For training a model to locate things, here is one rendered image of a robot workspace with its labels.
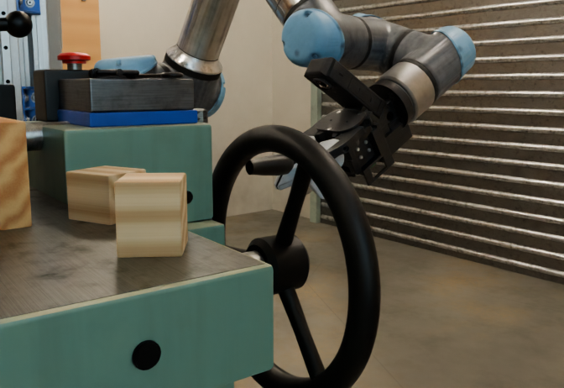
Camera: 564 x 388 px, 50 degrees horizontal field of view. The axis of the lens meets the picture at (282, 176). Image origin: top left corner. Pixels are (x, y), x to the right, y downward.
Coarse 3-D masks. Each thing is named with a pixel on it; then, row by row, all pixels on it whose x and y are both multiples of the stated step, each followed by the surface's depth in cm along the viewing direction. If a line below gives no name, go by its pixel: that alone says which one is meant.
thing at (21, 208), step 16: (0, 128) 39; (16, 128) 39; (0, 144) 39; (16, 144) 40; (0, 160) 39; (16, 160) 40; (0, 176) 39; (16, 176) 40; (0, 192) 39; (16, 192) 40; (0, 208) 39; (16, 208) 40; (0, 224) 40; (16, 224) 40
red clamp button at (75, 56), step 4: (68, 52) 57; (72, 52) 57; (76, 52) 57; (60, 56) 56; (64, 56) 56; (68, 56) 56; (72, 56) 56; (76, 56) 56; (80, 56) 56; (84, 56) 57; (88, 56) 57; (64, 60) 57; (68, 60) 56; (72, 60) 56; (76, 60) 57; (80, 60) 57; (84, 60) 57
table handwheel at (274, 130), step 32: (256, 128) 62; (288, 128) 59; (224, 160) 67; (320, 160) 55; (224, 192) 70; (352, 192) 53; (224, 224) 73; (288, 224) 60; (352, 224) 52; (256, 256) 60; (288, 256) 61; (352, 256) 51; (288, 288) 62; (352, 288) 52; (352, 320) 52; (352, 352) 53; (288, 384) 62; (320, 384) 57; (352, 384) 55
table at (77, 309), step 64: (0, 256) 34; (64, 256) 34; (192, 256) 34; (0, 320) 25; (64, 320) 26; (128, 320) 28; (192, 320) 30; (256, 320) 32; (0, 384) 25; (64, 384) 26; (128, 384) 28; (192, 384) 30
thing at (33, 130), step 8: (0, 88) 47; (8, 88) 47; (0, 96) 47; (8, 96) 47; (0, 104) 47; (8, 104) 47; (0, 112) 47; (8, 112) 47; (16, 112) 48; (32, 128) 52; (40, 128) 52; (32, 136) 52; (40, 136) 52; (32, 144) 52; (40, 144) 52
